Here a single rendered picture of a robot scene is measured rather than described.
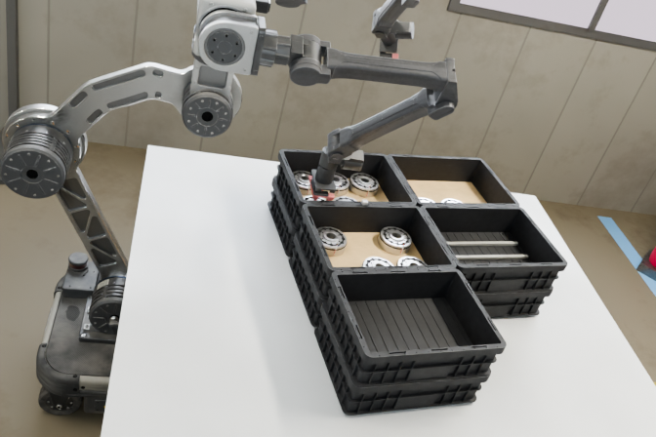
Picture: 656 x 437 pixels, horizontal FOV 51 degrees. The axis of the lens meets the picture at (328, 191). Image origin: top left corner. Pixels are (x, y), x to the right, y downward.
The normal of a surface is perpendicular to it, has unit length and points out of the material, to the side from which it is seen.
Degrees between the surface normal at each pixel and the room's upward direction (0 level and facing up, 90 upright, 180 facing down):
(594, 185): 90
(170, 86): 90
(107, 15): 90
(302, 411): 0
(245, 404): 0
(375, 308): 0
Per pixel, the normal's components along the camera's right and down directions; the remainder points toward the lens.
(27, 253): 0.23, -0.81
